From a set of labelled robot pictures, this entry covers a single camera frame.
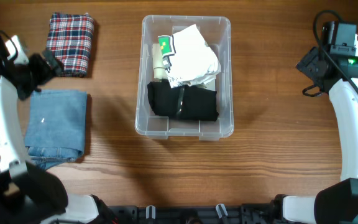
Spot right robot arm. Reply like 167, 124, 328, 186
271, 47, 358, 223

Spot clear plastic storage bin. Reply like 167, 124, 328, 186
135, 15, 234, 141

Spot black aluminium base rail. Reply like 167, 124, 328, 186
110, 203, 288, 224

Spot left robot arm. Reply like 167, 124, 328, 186
0, 30, 101, 223

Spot black garment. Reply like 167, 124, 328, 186
147, 81, 219, 121

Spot blue denim jeans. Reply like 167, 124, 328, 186
24, 90, 88, 170

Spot red plaid shirt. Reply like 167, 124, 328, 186
46, 12, 94, 78

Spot white printed t-shirt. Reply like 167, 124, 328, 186
157, 24, 221, 88

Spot cream white cloth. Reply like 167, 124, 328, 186
152, 44, 168, 80

